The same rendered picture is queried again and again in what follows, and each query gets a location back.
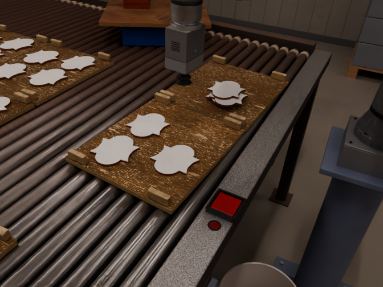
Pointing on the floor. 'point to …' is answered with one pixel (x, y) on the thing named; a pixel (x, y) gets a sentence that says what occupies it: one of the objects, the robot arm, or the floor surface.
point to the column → (336, 222)
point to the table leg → (295, 146)
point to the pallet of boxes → (369, 42)
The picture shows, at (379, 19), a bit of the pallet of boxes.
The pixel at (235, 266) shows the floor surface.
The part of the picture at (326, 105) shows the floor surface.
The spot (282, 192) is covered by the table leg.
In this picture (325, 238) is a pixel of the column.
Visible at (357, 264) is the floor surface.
